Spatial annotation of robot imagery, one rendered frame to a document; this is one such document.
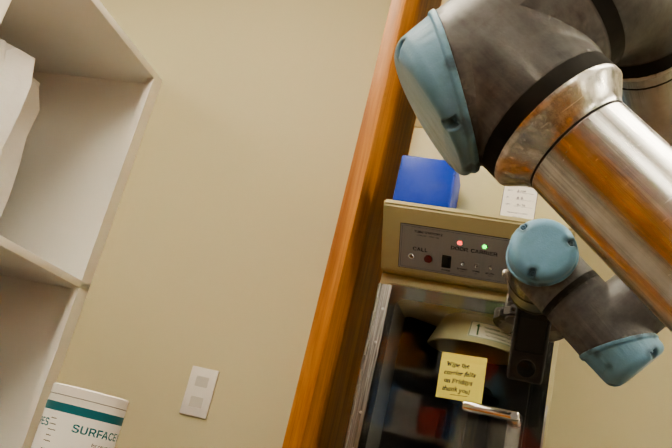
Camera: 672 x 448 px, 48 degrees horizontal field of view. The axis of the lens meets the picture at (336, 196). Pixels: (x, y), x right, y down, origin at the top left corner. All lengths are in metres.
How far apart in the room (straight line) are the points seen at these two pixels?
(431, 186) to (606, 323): 0.55
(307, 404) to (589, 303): 0.57
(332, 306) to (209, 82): 1.07
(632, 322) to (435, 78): 0.42
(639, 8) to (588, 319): 0.38
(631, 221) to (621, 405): 1.28
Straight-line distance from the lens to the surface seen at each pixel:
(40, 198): 2.26
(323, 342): 1.28
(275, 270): 1.90
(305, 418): 1.27
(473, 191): 1.43
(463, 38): 0.55
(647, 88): 0.69
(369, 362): 1.34
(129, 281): 2.04
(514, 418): 1.25
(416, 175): 1.33
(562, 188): 0.53
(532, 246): 0.85
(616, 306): 0.86
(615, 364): 0.86
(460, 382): 1.32
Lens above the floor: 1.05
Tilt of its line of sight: 20 degrees up
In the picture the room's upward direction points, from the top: 14 degrees clockwise
